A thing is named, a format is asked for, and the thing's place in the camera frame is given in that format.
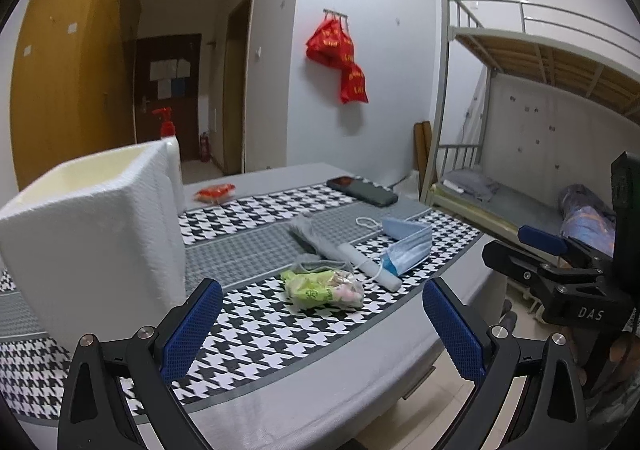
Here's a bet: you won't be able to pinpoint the wooden boards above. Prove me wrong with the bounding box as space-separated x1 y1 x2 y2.
413 121 432 181

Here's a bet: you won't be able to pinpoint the light wooden side door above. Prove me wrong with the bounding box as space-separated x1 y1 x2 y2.
222 0 256 176

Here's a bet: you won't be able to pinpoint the grey folded cloth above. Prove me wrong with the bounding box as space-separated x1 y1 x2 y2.
447 169 501 201

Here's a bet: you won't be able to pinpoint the red snack packet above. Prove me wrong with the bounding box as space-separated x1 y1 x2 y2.
194 183 237 203

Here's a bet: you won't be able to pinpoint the person's right hand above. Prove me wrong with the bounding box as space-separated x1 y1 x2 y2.
607 325 640 371

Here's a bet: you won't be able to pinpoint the blue patterned quilt bundle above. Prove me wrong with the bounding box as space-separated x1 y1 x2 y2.
557 184 616 256

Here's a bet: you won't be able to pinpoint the red shopping bag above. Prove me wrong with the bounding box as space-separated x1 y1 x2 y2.
340 61 369 105
306 17 356 68

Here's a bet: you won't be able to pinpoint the grey sock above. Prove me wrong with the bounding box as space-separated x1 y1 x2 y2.
289 212 346 276

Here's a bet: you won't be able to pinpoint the wooden wardrobe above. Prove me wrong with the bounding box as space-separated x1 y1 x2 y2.
10 0 141 191

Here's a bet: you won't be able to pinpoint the green plastic candy bag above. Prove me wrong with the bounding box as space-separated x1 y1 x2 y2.
280 267 366 311

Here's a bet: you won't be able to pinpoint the white pump bottle red cap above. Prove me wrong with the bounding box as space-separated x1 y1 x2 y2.
151 107 186 211

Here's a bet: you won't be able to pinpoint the black smartphone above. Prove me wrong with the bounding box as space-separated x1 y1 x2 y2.
326 176 399 207

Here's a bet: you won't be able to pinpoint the white foam box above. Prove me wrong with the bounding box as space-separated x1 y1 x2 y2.
0 137 187 356

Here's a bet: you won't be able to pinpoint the blue face mask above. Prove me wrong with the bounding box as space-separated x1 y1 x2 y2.
356 216 433 277

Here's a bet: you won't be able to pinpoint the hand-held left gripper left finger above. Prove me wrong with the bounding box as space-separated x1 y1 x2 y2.
57 278 224 450

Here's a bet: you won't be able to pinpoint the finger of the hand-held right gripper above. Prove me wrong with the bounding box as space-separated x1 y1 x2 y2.
517 224 601 263
481 239 601 298

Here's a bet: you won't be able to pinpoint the metal bunk bed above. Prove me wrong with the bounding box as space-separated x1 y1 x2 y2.
419 0 640 316

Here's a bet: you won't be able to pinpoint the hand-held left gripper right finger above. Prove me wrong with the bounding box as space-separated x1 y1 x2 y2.
421 277 591 450

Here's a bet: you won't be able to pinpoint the dark brown entrance door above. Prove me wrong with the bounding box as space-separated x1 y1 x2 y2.
135 33 202 162

